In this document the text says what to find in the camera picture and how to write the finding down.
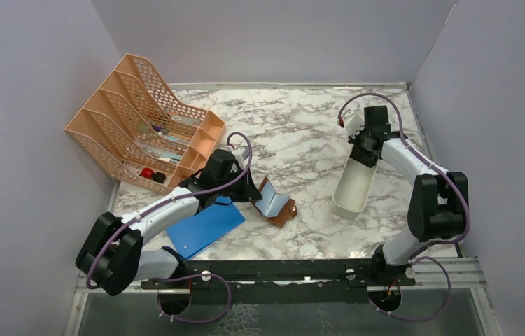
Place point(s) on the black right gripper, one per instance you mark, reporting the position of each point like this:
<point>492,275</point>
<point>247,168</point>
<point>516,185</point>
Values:
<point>355,138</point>

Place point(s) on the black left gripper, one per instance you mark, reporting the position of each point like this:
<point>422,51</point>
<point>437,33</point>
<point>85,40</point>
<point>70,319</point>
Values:
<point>249,192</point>

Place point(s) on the brown leather card holder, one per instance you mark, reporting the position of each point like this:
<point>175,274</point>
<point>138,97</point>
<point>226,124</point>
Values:
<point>287,213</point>

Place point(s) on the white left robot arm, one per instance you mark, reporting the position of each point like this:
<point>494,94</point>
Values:
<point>112,256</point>

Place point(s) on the cream oval plastic tray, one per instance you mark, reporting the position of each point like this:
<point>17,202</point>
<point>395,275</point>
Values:
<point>353,188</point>

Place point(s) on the blue plastic board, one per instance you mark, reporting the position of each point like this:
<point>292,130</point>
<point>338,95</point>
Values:
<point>190,236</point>

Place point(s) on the black round item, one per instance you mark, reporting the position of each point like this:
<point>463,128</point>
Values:
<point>159,177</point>

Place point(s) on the red round item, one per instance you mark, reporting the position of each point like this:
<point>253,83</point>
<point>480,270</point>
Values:
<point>147,173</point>

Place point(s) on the peach plastic file organizer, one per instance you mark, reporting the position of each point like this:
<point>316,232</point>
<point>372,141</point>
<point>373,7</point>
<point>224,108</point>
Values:
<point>134,120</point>

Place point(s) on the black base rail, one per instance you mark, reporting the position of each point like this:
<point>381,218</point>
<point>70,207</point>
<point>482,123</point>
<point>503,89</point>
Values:
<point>269,282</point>

